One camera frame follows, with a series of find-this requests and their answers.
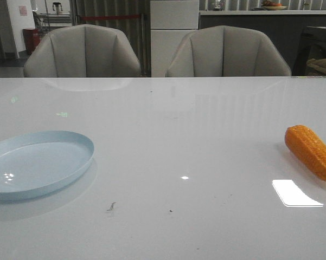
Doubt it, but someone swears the orange plastic corn cob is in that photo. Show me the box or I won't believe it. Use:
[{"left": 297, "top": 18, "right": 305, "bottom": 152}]
[{"left": 284, "top": 125, "right": 326, "bottom": 181}]

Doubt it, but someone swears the light blue round plate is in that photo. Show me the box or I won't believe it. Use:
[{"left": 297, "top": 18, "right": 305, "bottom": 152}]
[{"left": 0, "top": 131, "right": 94, "bottom": 201}]

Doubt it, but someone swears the right beige upholstered chair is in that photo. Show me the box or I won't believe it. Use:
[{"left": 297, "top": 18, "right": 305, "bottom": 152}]
[{"left": 165, "top": 25, "right": 291, "bottom": 77}]

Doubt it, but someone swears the beige upholstered chair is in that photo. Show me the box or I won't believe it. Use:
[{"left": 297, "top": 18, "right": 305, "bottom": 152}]
[
  {"left": 23, "top": 24, "right": 141, "bottom": 77},
  {"left": 165, "top": 25, "right": 291, "bottom": 77}
]

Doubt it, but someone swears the white cabinet with drawers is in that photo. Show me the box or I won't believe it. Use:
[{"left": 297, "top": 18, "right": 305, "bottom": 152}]
[{"left": 150, "top": 1, "right": 199, "bottom": 77}]

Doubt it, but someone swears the left beige upholstered chair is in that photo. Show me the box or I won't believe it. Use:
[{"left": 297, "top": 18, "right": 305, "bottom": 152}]
[{"left": 23, "top": 24, "right": 141, "bottom": 77}]

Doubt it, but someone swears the red barrier belt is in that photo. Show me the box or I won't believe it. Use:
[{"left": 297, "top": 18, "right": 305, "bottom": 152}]
[{"left": 80, "top": 14, "right": 141, "bottom": 21}]

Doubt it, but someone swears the red trash bin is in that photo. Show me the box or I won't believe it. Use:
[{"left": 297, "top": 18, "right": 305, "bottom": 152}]
[{"left": 23, "top": 28, "right": 40, "bottom": 55}]

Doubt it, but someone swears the grey counter with white top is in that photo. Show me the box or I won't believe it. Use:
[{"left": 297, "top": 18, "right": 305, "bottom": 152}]
[{"left": 199, "top": 10, "right": 326, "bottom": 71}]

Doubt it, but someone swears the fruit bowl on counter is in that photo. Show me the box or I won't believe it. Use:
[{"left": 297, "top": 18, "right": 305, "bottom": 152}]
[{"left": 261, "top": 0, "right": 287, "bottom": 11}]

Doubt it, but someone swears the dark armchair at right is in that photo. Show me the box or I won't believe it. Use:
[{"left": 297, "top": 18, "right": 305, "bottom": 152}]
[{"left": 292, "top": 26, "right": 326, "bottom": 76}]

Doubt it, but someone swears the tan cushion at right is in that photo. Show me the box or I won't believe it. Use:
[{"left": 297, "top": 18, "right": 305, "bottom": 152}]
[{"left": 306, "top": 58, "right": 326, "bottom": 75}]

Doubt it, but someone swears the pink wall notice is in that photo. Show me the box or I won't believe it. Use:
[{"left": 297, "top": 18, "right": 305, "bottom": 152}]
[{"left": 18, "top": 5, "right": 27, "bottom": 16}]

